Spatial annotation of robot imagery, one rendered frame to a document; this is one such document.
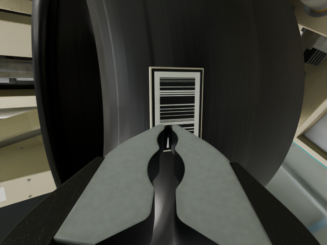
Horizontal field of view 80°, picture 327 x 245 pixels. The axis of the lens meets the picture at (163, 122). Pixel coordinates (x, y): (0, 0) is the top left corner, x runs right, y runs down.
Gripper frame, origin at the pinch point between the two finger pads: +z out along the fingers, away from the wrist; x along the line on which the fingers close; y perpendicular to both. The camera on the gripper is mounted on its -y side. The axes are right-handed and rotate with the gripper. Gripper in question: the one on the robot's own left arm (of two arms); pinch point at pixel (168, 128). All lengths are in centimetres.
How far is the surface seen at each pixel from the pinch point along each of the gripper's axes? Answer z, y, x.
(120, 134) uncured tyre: 3.7, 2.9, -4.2
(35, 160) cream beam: 44, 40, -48
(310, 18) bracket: 31.6, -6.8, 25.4
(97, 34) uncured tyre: 8.1, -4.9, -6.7
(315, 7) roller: 28.4, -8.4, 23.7
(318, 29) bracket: 29.9, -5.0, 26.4
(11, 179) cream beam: 35, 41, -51
